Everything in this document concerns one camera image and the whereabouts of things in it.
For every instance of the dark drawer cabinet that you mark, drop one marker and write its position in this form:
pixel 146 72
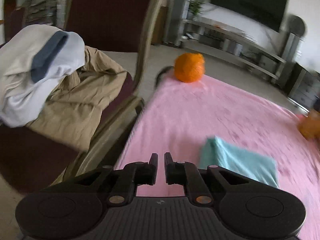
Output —
pixel 303 87

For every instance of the bumpy orange citrus fruit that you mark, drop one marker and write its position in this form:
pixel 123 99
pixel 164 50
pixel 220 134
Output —
pixel 189 67

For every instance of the maroon banquet chair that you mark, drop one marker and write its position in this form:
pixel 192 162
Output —
pixel 122 29

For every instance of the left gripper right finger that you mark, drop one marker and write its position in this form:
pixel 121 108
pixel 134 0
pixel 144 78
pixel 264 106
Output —
pixel 187 175

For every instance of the pink cartoon towel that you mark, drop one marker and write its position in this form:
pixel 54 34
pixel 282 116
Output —
pixel 180 117

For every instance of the white garment with blue collar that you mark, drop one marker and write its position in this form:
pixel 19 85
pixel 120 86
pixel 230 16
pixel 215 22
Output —
pixel 33 63

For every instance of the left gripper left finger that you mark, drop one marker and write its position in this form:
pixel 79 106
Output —
pixel 131 177

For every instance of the teal t-shirt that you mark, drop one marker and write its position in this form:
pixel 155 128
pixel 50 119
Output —
pixel 239 160

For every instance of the black television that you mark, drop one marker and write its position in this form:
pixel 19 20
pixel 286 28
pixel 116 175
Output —
pixel 267 12

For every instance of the beige jacket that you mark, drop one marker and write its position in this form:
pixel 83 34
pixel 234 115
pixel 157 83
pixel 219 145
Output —
pixel 74 108

